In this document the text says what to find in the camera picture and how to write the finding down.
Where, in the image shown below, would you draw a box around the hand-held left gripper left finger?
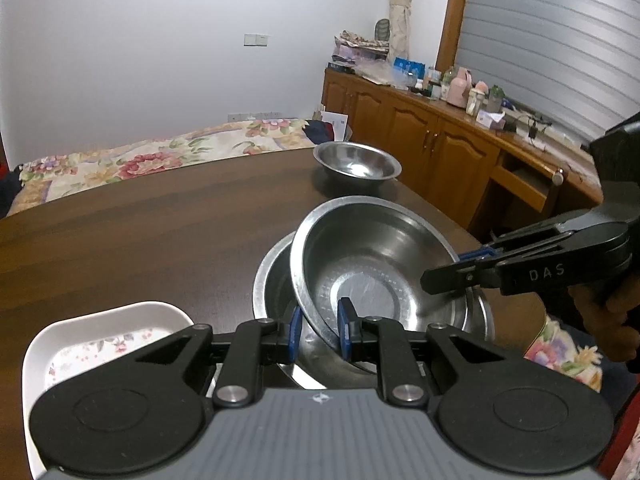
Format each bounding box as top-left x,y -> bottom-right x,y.
135,305 -> 303,408

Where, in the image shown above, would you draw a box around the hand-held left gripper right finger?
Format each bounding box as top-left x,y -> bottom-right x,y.
337,297 -> 506,406

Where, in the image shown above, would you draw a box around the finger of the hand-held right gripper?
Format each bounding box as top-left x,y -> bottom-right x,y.
457,210 -> 593,262
421,255 -> 506,296

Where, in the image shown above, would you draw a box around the large steel bowl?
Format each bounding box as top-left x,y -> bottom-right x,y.
252,232 -> 496,391

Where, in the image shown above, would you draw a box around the white floral square plate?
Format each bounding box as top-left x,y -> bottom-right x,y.
22,301 -> 193,478

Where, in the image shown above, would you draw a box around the person's right hand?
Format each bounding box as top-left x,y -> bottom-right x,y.
572,272 -> 640,363

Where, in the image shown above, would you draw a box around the floral patterned fabric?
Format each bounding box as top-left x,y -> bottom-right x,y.
524,314 -> 607,393

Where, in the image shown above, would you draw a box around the open wooden drawer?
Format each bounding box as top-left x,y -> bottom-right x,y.
491,152 -> 567,213

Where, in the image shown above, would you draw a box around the wooden sideboard cabinet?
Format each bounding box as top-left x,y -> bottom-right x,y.
322,67 -> 607,233

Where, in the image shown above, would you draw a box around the small steel bowl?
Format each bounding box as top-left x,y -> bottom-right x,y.
313,141 -> 402,187

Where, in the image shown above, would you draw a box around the pink jug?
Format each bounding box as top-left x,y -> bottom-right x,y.
449,68 -> 474,107

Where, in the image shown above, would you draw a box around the white paper bag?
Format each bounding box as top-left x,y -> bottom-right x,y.
320,109 -> 349,143

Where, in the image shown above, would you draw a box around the navy folded garment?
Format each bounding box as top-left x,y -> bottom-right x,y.
303,120 -> 335,144

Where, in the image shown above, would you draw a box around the blue box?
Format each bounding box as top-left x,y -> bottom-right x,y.
394,57 -> 427,77

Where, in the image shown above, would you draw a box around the clear plastic bag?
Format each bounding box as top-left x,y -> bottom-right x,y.
357,59 -> 418,88

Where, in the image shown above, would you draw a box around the grey window blind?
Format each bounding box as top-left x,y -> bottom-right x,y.
452,0 -> 640,148

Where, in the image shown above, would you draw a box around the floral bed blanket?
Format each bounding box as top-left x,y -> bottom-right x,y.
7,117 -> 318,217

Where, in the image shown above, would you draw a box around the stack of papers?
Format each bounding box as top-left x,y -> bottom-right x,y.
332,30 -> 391,67

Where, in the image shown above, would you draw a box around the cream tied curtain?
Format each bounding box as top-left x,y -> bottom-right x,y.
387,0 -> 419,63

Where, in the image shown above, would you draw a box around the red and navy clothes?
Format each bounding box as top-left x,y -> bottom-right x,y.
0,162 -> 23,221

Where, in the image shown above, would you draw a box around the wooden window frame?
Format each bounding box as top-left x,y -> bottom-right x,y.
436,0 -> 474,77

